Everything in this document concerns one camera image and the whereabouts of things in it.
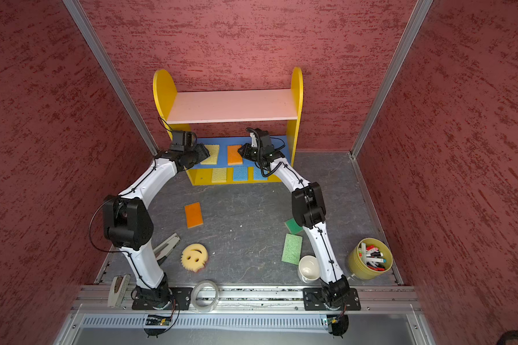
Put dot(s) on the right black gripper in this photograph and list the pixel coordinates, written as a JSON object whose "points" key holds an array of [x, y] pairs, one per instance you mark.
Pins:
{"points": [[248, 152]]}

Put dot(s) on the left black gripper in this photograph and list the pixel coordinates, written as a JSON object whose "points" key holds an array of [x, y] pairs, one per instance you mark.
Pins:
{"points": [[203, 154]]}

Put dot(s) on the orange sponge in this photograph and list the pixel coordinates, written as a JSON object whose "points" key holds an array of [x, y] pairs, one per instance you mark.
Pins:
{"points": [[194, 217], [233, 155]]}

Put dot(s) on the green scrub sponge dark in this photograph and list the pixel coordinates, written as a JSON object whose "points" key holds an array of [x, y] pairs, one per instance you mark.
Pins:
{"points": [[293, 227]]}

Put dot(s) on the light green sponge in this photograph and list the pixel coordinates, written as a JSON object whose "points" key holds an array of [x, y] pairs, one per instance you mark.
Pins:
{"points": [[292, 249]]}

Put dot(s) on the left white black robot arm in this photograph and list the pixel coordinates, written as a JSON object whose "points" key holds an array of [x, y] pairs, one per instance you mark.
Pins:
{"points": [[129, 226]]}

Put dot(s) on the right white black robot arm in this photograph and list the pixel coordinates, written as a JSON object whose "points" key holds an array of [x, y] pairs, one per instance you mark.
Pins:
{"points": [[308, 210]]}

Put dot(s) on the yellow shelf unit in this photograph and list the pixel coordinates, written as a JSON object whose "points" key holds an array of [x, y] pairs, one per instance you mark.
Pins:
{"points": [[165, 92]]}

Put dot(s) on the blue lower shelf board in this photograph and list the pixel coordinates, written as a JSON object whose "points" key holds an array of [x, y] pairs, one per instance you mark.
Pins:
{"points": [[224, 142]]}

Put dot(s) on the pink upper shelf board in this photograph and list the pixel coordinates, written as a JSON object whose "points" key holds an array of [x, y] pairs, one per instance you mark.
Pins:
{"points": [[232, 106]]}

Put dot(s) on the grey stapler on table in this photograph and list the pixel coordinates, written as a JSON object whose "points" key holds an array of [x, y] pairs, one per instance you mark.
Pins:
{"points": [[165, 248]]}

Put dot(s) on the yellow smiley face sponge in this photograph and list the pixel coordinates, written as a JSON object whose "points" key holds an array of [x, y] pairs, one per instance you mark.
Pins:
{"points": [[194, 257]]}

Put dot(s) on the white ceramic mug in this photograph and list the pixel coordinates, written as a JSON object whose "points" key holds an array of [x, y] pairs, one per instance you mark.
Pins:
{"points": [[308, 269]]}

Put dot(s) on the clear tape roll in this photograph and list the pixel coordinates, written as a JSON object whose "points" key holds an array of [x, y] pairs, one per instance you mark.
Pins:
{"points": [[205, 296]]}

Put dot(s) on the beige stapler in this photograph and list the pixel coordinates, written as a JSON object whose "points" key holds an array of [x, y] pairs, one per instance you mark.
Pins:
{"points": [[117, 290]]}

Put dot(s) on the yellow cup with pens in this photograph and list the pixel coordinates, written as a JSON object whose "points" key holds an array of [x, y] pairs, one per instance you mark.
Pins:
{"points": [[370, 258]]}

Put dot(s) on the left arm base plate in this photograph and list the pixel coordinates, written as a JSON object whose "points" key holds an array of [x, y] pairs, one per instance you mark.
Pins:
{"points": [[177, 298]]}

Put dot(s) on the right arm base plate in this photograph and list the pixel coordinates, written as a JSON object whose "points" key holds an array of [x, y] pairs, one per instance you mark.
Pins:
{"points": [[317, 299]]}

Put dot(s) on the aluminium rail front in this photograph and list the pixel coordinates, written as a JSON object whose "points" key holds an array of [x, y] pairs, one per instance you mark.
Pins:
{"points": [[270, 299]]}

